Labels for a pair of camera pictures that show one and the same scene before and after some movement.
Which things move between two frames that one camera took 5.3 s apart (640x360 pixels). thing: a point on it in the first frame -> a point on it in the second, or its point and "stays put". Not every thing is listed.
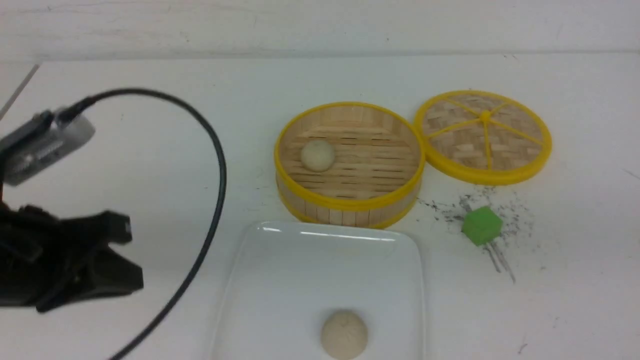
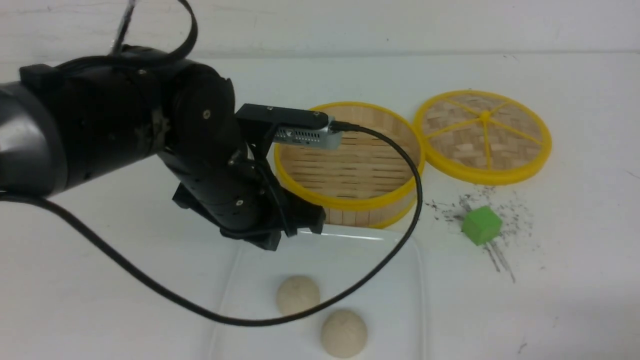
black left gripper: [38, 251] -> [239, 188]
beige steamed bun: [317, 156] -> [297, 293]
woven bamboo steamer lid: [483, 138] stays put
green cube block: [482, 225] stays put
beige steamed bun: [344, 335] stays put
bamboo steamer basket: [379, 155] stays put
